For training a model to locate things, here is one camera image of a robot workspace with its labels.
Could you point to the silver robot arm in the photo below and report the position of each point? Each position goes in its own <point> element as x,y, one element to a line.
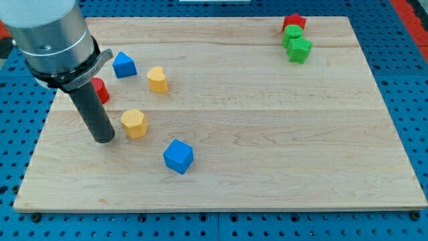
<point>60,51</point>

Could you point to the green star block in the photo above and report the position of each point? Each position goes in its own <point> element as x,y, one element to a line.
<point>299,49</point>

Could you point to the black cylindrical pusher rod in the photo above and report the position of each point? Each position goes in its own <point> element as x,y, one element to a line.
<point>89,106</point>

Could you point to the yellow hexagon block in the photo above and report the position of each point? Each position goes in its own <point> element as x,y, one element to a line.
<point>134,123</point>

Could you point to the blue cube block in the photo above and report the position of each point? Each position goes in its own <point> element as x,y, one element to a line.
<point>178,156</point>

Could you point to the wooden board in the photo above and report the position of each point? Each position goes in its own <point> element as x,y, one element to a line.
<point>267,135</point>

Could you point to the red cylinder block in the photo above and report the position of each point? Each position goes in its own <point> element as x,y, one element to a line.
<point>100,89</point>

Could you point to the metal clamp bracket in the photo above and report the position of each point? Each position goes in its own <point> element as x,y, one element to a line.
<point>77,77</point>

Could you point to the red star block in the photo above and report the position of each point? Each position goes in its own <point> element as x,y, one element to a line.
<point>294,19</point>

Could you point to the green cylinder block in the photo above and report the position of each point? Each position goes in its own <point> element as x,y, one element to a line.
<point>291,32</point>

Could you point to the blue triangle block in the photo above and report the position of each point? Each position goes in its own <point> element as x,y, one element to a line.
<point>124,66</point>

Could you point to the yellow heart block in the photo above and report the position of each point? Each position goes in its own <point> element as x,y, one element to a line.
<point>157,80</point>

